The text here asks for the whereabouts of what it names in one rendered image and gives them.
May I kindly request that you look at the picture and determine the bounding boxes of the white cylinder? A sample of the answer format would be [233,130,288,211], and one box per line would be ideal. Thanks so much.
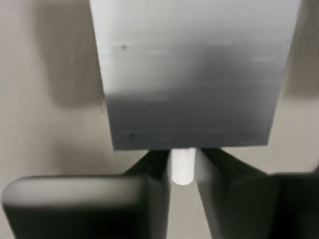
[172,149,195,185]

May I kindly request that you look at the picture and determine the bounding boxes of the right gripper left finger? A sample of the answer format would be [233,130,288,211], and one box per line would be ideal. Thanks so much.
[1,150,172,239]

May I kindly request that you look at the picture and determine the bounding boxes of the black table edge rail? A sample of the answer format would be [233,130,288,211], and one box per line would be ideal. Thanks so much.
[311,162,319,171]

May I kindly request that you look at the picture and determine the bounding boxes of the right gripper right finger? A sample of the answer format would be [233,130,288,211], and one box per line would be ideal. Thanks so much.
[193,148,319,239]

